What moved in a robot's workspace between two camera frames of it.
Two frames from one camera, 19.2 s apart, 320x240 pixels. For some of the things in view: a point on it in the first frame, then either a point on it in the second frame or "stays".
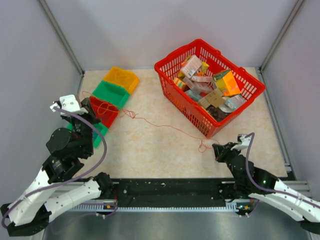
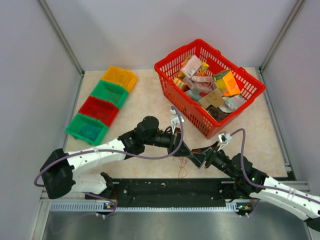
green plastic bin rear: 115,94 stays
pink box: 191,66 stays
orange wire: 201,149 -> 183,161
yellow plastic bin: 127,79 stays
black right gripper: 220,152 -> 205,154
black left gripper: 91,113 -> 174,141
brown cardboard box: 215,98 stays
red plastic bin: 105,112 stays
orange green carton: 226,83 stays
